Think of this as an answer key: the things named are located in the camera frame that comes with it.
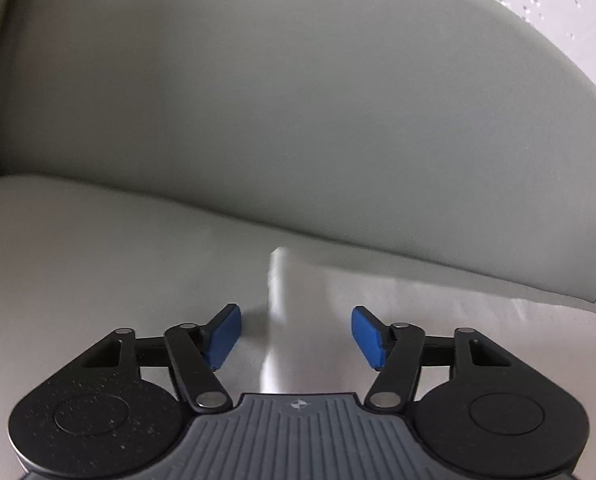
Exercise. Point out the white garment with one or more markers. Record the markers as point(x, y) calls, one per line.
point(328, 310)

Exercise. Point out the grey sofa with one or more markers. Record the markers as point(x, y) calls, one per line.
point(278, 110)

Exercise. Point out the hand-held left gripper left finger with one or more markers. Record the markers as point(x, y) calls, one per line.
point(223, 341)

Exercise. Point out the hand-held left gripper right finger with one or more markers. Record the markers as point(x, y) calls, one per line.
point(369, 337)

